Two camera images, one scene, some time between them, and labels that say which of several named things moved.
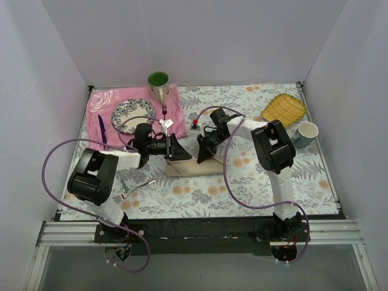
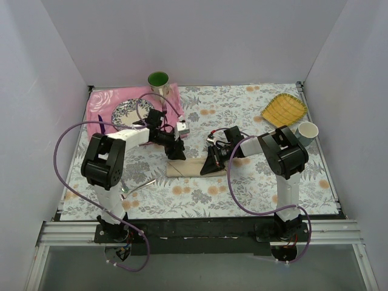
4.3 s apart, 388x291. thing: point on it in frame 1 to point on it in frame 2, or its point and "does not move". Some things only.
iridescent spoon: x=125 y=189 does not move
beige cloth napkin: x=187 y=167 does not move
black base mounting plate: x=199 y=237 does not move
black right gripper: x=208 y=143 to x=215 y=157
